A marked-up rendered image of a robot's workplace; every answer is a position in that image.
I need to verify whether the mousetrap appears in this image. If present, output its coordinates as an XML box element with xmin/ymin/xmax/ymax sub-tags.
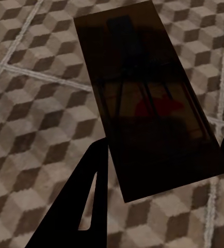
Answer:
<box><xmin>73</xmin><ymin>0</ymin><xmax>224</xmax><ymax>203</ymax></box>

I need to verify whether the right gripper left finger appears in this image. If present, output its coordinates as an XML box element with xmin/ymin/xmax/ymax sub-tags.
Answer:
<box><xmin>25</xmin><ymin>137</ymin><xmax>108</xmax><ymax>248</ymax></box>

